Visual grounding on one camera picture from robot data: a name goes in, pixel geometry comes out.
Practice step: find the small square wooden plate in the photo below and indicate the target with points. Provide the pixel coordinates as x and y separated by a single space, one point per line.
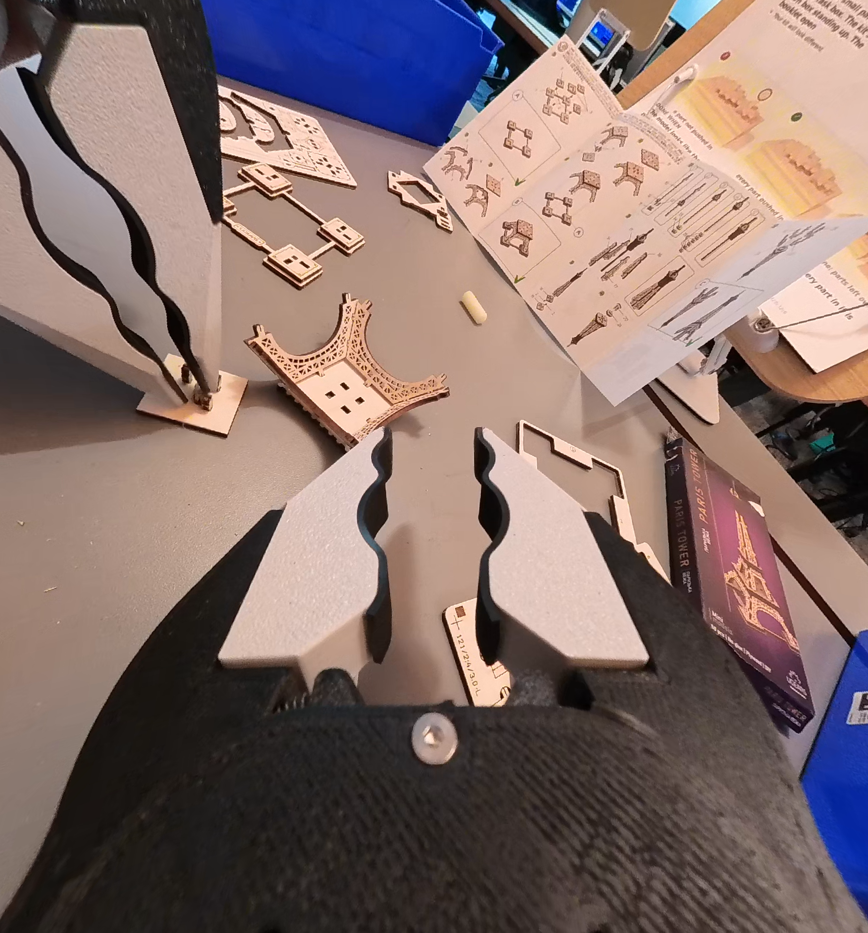
219 412

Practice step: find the grey desk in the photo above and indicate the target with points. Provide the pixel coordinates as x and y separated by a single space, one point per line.
77 547

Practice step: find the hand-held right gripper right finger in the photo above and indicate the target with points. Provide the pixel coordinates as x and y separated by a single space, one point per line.
550 583

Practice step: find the diamond wooden frame piece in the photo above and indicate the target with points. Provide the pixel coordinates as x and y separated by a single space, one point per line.
404 186

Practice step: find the folded assembly booklet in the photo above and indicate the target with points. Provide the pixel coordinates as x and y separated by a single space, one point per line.
587 240

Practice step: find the four-square wooden frame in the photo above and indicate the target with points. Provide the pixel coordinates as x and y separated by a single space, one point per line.
295 264

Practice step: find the purple puzzle box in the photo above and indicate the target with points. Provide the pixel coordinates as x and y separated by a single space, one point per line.
740 583

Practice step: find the small screen device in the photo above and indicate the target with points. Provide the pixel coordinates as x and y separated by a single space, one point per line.
607 36

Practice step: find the wooden tower base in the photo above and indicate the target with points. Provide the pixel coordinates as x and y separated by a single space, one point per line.
339 393

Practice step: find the instruction sheet on wooden stand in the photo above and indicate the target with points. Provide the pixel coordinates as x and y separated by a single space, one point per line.
805 379

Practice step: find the small white cylinder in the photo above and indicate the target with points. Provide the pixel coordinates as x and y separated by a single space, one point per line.
474 306

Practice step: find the plywood sheet with lattice parts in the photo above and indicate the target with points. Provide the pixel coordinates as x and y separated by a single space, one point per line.
477 656

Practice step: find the blue plastic bin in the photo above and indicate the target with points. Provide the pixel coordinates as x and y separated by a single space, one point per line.
346 58

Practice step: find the printed instruction sheet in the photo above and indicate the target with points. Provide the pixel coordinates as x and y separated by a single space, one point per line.
805 109

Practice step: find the blue bin with printed tag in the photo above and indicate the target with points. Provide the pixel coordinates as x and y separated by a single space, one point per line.
842 802

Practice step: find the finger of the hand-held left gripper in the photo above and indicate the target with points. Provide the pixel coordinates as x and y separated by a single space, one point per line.
149 182
26 277

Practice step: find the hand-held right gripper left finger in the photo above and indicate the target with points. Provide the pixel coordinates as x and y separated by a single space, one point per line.
310 576

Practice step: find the plywood sheet with arch cutouts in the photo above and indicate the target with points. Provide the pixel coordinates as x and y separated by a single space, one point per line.
295 146

